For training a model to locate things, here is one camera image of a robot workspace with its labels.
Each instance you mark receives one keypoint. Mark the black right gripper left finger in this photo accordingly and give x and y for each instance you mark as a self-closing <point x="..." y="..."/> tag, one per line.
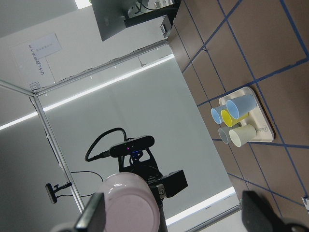
<point x="93" y="216"/>

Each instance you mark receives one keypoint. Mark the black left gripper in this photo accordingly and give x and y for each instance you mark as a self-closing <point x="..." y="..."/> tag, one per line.
<point x="161" y="186"/>

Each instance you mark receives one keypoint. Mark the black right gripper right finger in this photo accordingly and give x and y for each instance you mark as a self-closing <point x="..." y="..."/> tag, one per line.
<point x="257" y="216"/>

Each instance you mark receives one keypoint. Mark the pink plastic cup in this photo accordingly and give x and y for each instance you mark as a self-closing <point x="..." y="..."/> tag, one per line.
<point x="129" y="204"/>

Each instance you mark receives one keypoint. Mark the grey plastic cup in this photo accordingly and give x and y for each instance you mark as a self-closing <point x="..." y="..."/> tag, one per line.
<point x="224" y="133"/>

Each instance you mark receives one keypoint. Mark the cream plastic cup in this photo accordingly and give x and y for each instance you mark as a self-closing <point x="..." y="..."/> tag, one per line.
<point x="241" y="135"/>

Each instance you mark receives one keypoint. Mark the yellow plastic cup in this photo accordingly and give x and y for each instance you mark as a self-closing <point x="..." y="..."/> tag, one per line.
<point x="229" y="120"/>

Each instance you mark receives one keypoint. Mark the light blue plastic cup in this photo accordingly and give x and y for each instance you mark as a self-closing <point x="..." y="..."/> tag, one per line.
<point x="240" y="106"/>

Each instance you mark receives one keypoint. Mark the cream plastic tray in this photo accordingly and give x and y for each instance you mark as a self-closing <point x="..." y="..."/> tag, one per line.
<point x="257" y="118"/>

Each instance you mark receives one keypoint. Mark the black monitor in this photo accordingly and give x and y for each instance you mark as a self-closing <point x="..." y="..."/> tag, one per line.
<point x="113" y="16"/>

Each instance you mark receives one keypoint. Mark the white paper sign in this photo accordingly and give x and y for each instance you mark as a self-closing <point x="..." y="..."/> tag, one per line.
<point x="46" y="45"/>

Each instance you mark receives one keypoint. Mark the black webcam on mount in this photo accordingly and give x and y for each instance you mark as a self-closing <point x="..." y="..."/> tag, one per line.
<point x="53" y="190"/>

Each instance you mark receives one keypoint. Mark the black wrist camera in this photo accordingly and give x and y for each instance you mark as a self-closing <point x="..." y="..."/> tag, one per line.
<point x="131" y="146"/>

